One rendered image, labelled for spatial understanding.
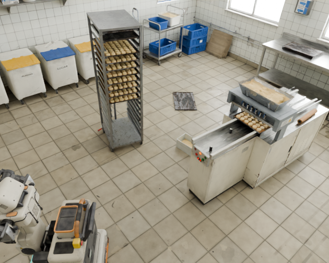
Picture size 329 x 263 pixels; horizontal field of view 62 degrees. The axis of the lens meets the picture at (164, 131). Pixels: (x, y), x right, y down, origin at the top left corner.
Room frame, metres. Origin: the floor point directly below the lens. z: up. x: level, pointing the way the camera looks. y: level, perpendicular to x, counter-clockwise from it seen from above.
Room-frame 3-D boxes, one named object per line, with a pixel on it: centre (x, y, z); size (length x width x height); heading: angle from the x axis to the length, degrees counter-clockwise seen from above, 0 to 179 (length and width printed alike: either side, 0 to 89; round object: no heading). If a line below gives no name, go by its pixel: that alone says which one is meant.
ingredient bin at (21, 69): (4.35, 2.59, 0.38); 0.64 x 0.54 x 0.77; 42
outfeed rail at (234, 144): (2.63, -1.27, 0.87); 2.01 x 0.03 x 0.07; 128
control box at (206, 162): (2.14, -0.41, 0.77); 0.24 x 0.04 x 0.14; 38
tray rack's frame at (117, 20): (3.25, 0.66, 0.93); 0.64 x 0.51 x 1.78; 26
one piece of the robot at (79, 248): (1.19, 0.74, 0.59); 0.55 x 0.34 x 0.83; 6
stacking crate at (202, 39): (6.91, -0.61, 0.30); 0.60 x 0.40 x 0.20; 131
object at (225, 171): (2.36, -0.69, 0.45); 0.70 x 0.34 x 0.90; 128
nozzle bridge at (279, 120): (2.67, -1.09, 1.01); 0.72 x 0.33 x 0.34; 38
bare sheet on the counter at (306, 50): (4.97, -2.49, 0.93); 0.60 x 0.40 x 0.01; 42
